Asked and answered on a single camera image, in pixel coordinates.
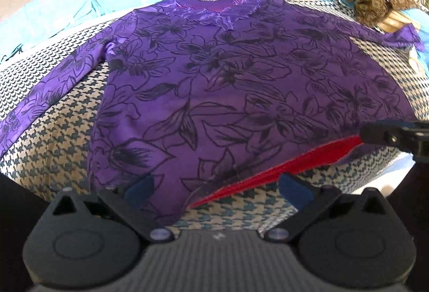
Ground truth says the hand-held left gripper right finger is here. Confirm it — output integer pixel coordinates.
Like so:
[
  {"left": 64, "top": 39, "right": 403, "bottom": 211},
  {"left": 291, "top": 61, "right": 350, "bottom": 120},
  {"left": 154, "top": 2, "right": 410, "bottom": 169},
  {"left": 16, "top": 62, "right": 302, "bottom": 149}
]
[{"left": 265, "top": 173, "right": 389, "bottom": 244}]

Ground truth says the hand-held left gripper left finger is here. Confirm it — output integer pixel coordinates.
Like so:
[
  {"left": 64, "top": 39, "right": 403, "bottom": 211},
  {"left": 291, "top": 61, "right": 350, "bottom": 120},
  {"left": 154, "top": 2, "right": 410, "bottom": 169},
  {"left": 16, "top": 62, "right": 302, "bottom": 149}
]
[{"left": 42, "top": 174, "right": 175, "bottom": 244}]

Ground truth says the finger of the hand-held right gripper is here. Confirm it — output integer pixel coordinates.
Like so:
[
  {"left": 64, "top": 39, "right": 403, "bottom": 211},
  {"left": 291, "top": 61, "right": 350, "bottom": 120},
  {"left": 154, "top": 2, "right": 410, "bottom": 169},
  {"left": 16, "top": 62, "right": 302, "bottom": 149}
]
[{"left": 358, "top": 119, "right": 429, "bottom": 160}]

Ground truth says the purple floral shirt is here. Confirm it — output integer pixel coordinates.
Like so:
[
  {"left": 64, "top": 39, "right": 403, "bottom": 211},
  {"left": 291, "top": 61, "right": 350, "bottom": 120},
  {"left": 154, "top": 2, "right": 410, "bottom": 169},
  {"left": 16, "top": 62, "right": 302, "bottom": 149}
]
[{"left": 0, "top": 0, "right": 426, "bottom": 227}]

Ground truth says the beige striped pillow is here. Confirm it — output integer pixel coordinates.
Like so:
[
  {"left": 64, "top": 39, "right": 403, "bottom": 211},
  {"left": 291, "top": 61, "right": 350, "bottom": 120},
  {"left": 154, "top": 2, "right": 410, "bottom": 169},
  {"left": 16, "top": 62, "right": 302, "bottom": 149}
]
[{"left": 377, "top": 12, "right": 421, "bottom": 34}]

